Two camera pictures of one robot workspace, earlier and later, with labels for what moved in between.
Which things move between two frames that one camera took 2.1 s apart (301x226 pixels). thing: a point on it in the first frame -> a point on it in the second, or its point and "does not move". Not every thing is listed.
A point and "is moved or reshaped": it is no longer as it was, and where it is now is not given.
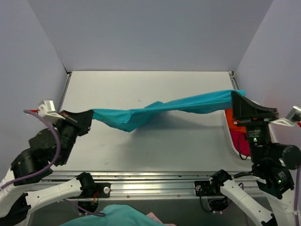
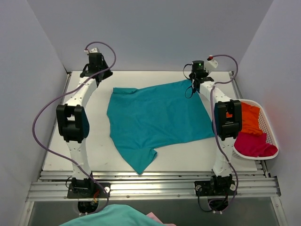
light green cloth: x=118 y=215 does not move
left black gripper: x=76 y=122 -> x=106 y=71
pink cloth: x=152 y=215 does not move
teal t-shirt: x=121 y=120 is moved or reshaped
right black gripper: x=256 y=119 -> x=209 y=79
